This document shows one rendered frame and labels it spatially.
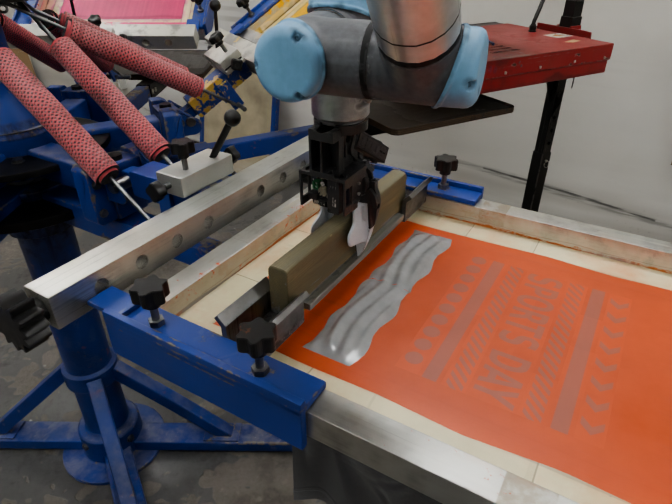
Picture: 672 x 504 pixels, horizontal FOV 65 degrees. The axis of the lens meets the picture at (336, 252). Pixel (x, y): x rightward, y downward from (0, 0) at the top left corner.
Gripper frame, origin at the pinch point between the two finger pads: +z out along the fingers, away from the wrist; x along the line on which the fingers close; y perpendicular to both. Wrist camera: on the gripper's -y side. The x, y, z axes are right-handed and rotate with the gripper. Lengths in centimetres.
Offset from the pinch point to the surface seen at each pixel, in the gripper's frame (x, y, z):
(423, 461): 24.7, 29.1, 1.3
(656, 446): 44.2, 12.4, 5.0
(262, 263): -12.7, 5.4, 5.2
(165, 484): -59, 5, 101
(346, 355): 9.7, 17.3, 4.7
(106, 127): -73, -15, -1
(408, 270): 8.6, -4.2, 4.9
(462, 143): -44, -199, 58
